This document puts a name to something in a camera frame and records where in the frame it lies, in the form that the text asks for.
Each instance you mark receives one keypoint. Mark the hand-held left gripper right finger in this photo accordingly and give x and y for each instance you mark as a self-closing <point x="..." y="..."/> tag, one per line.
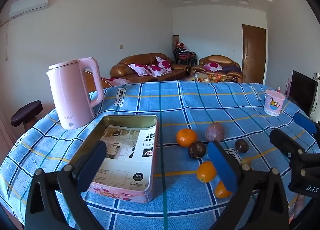
<point x="222" y="167"/>

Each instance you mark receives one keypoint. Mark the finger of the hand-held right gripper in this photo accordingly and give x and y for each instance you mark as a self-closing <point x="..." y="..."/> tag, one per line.
<point x="303" y="121"/>
<point x="285" y="141"/>

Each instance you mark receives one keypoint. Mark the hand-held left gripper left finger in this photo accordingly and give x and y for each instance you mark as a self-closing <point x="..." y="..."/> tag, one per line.
<point x="92" y="162"/>

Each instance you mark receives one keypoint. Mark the small orange kumquat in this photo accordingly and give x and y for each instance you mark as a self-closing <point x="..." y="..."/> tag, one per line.
<point x="221" y="191"/>
<point x="206" y="172"/>

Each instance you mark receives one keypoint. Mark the small yellow-brown fruit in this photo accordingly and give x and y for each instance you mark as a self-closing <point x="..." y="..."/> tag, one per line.
<point x="246" y="161"/>

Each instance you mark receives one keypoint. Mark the small dark passion fruit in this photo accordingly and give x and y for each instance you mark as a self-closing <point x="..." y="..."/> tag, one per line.
<point x="241" y="145"/>

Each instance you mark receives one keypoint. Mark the dark brown passion fruit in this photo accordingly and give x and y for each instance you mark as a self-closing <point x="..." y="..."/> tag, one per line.
<point x="197" y="149"/>

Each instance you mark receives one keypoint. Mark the pink rectangular tin box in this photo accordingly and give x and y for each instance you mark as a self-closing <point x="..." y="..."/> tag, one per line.
<point x="125" y="157"/>

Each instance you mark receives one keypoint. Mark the large purple passion fruit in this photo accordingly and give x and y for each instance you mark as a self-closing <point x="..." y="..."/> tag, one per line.
<point x="215" y="132"/>

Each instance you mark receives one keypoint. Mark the large orange tangerine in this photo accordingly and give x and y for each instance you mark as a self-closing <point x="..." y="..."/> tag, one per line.
<point x="186" y="137"/>

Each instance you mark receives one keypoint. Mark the person's right hand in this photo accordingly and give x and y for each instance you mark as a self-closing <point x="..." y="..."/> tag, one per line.
<point x="300" y="206"/>

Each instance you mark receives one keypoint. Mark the black television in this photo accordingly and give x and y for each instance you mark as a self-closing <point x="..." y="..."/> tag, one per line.
<point x="301" y="92"/>

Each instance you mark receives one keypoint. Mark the pink cartoon cup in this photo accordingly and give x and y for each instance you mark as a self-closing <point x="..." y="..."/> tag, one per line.
<point x="273" y="102"/>

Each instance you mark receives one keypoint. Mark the pink electric kettle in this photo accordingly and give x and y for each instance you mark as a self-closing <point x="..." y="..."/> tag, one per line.
<point x="72" y="89"/>

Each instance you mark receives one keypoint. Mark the brown leather chair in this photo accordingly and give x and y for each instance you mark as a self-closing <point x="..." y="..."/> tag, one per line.
<point x="103" y="83"/>

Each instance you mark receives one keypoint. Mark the dark purple round stool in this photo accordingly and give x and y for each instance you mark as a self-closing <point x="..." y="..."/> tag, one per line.
<point x="26" y="113"/>

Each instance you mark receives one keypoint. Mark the blue plaid tablecloth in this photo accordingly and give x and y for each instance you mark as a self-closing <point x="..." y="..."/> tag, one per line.
<point x="175" y="99"/>

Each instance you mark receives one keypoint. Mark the brown wooden door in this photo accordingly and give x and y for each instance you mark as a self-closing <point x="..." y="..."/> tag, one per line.
<point x="253" y="54"/>

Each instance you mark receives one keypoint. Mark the pink floral cloth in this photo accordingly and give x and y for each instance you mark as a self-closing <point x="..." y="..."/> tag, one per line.
<point x="116" y="81"/>

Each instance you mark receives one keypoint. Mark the purple blanket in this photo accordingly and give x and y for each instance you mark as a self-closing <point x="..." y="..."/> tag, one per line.
<point x="231" y="69"/>

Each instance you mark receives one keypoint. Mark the cluttered coffee table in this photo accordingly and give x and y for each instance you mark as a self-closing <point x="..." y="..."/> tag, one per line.
<point x="210" y="77"/>

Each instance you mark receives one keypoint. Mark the white magenta floral pillow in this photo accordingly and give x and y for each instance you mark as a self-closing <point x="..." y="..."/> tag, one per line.
<point x="163" y="62"/>
<point x="140" y="69"/>
<point x="157" y="69"/>
<point x="212" y="66"/>

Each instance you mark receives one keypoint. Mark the brown leather armchair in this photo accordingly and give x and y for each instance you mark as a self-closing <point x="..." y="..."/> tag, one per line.
<point x="217" y="59"/>

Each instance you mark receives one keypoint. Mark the brown leather sofa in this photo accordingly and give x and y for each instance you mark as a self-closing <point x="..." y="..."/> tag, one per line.
<point x="140" y="59"/>

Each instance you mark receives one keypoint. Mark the stacked dark chairs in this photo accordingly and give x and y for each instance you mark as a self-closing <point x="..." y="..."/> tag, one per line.
<point x="183" y="56"/>

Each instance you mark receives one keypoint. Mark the tall patterned floor vase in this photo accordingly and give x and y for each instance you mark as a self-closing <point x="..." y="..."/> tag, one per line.
<point x="175" y="42"/>

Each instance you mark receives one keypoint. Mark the white wall air conditioner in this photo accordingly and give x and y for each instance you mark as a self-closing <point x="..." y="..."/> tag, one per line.
<point x="28" y="4"/>

